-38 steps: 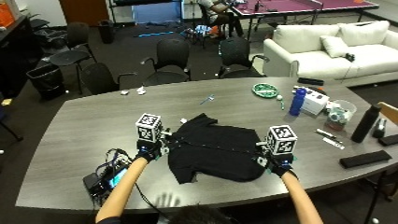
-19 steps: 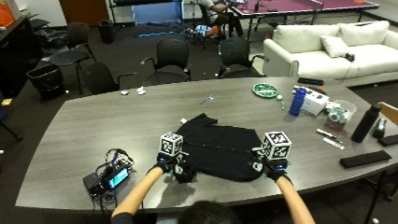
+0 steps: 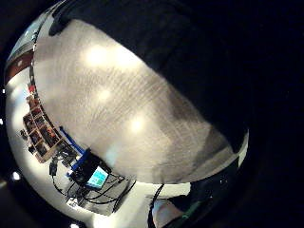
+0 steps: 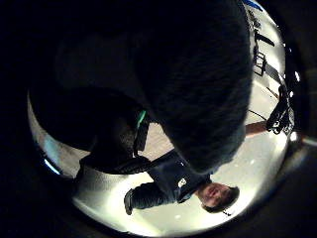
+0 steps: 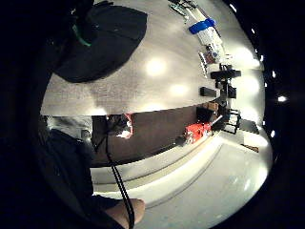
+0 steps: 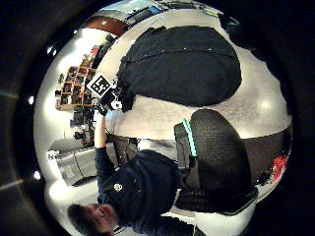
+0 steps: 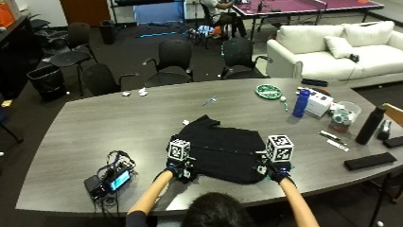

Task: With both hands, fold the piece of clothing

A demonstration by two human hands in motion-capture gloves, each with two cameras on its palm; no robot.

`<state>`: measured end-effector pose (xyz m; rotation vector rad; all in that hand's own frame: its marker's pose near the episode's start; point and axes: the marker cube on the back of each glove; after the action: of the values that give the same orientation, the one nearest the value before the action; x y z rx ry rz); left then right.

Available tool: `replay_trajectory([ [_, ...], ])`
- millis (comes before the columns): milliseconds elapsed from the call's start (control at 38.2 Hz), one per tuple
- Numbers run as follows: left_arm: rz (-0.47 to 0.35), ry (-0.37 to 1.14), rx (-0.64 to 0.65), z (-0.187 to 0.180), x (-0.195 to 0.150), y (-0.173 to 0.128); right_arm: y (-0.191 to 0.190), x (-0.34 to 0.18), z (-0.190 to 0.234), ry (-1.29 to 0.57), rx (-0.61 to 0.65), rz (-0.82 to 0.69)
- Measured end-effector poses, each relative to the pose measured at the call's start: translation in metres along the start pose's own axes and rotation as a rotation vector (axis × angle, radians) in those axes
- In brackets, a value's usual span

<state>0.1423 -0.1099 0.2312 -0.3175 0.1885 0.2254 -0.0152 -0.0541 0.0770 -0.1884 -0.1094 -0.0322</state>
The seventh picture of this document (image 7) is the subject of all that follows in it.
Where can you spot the clear plastic container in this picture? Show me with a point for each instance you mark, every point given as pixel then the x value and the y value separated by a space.
pixel 343 116

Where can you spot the black shirt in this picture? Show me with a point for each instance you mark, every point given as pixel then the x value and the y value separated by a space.
pixel 222 148

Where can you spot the black rectangular remote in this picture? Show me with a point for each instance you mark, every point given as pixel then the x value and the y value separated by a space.
pixel 314 82

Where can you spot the black trash bin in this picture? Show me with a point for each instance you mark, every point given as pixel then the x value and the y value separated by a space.
pixel 48 82

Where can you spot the white sofa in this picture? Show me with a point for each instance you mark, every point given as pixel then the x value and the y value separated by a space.
pixel 319 66

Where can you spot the black office chair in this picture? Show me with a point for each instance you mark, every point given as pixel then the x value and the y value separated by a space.
pixel 238 53
pixel 98 80
pixel 77 47
pixel 174 56

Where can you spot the tall black bin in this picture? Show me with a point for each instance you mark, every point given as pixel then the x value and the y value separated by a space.
pixel 108 31

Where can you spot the orange box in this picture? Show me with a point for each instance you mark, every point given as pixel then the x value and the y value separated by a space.
pixel 5 15

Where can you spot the white marker cube left glove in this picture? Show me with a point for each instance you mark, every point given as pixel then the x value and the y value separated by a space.
pixel 179 150

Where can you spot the black cabinet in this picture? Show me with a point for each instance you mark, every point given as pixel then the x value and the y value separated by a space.
pixel 16 60

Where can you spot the the person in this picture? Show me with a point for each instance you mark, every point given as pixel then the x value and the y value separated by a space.
pixel 134 220

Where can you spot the green pen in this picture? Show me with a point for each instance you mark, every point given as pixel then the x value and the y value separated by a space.
pixel 284 106

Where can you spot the black marker pen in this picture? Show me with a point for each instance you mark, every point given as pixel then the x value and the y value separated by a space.
pixel 328 135

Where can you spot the brown wooden door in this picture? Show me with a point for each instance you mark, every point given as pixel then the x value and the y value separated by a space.
pixel 84 11

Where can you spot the tiny white paper scrap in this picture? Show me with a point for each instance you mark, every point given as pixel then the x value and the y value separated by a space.
pixel 185 122

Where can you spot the long black flat case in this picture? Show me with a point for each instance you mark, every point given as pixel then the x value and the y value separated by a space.
pixel 368 160

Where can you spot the white cardboard box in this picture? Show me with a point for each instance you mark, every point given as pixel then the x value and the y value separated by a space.
pixel 319 103

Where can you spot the purple table tennis table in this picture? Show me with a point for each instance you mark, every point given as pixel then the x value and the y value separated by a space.
pixel 294 5

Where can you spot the white marker cube right glove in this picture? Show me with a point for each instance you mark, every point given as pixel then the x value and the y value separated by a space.
pixel 279 148

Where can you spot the small white ball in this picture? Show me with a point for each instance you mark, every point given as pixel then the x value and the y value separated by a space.
pixel 282 98

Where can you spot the blue board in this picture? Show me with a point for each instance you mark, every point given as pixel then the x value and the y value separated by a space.
pixel 159 13

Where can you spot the person's right hand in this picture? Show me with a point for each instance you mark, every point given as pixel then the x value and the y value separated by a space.
pixel 276 173

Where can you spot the small black flat case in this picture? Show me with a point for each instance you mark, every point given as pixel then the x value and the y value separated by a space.
pixel 393 142

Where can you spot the blue water bottle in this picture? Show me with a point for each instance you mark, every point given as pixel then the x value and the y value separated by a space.
pixel 300 104

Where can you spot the small white cushion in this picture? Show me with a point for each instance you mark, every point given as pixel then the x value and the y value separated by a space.
pixel 338 46

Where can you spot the small crumpled white paper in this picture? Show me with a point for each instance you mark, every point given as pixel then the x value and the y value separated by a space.
pixel 125 93

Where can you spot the large white cushion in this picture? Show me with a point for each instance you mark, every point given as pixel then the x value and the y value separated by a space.
pixel 368 34

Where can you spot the white marker cube glove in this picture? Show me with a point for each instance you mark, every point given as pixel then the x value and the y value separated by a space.
pixel 279 148
pixel 179 150

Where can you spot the black water bottle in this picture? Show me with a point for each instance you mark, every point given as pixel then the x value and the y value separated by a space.
pixel 368 126

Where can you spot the green round plate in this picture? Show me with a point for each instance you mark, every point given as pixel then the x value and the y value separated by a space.
pixel 268 91

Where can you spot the black game controller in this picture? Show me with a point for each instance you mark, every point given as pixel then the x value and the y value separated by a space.
pixel 354 58

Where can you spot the person's left hand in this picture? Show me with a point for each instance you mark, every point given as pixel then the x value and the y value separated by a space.
pixel 175 171

